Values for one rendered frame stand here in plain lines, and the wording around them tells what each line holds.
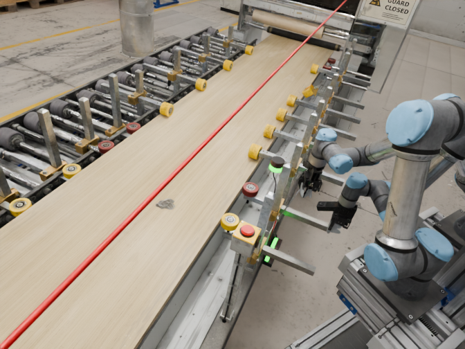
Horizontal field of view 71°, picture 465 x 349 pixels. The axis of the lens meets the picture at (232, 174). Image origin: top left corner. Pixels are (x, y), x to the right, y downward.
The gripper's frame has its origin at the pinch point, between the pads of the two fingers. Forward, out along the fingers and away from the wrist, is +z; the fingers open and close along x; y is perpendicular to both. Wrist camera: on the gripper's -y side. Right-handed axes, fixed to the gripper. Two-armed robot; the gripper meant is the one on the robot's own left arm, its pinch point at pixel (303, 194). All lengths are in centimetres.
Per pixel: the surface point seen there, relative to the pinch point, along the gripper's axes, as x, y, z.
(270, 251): -12.3, 22.0, 16.9
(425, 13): 394, -789, 44
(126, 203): -78, 13, 9
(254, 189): -21.4, -8.1, 8.4
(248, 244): -28, 51, -21
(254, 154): -22.6, -31.5, 4.2
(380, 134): 149, -249, 98
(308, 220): 6.0, 2.8, 13.6
